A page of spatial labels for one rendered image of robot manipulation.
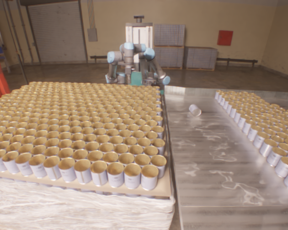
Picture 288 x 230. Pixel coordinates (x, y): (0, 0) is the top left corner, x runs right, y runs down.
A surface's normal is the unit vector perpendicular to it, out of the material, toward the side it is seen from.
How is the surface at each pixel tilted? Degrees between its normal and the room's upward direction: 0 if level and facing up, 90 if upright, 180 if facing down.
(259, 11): 90
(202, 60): 90
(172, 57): 92
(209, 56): 88
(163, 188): 2
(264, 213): 0
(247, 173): 0
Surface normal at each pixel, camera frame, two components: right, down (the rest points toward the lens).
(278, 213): 0.00, -0.88
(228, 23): -0.06, 0.48
